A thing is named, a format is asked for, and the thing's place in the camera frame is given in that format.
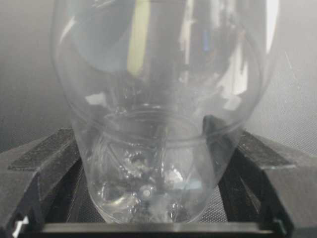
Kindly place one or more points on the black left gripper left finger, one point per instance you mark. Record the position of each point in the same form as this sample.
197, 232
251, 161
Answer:
42, 182

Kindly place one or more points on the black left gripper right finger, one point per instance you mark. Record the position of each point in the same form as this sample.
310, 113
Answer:
268, 191

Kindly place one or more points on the clear plastic bottle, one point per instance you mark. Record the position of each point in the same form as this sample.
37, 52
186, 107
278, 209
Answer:
159, 93

